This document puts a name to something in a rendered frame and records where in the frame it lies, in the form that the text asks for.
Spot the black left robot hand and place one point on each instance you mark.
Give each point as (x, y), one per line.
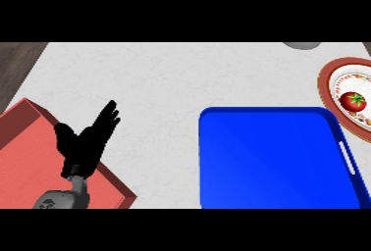
(87, 143)

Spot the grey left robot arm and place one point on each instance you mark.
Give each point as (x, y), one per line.
(67, 196)

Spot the red tray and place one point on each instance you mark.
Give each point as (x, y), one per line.
(28, 157)

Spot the blue tray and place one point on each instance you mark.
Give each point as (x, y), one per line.
(275, 160)

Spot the red rimmed patterned plate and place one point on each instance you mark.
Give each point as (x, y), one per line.
(345, 83)

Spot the red tomato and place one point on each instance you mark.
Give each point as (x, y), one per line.
(354, 101)

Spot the grey round object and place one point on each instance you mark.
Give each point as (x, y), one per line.
(302, 45)

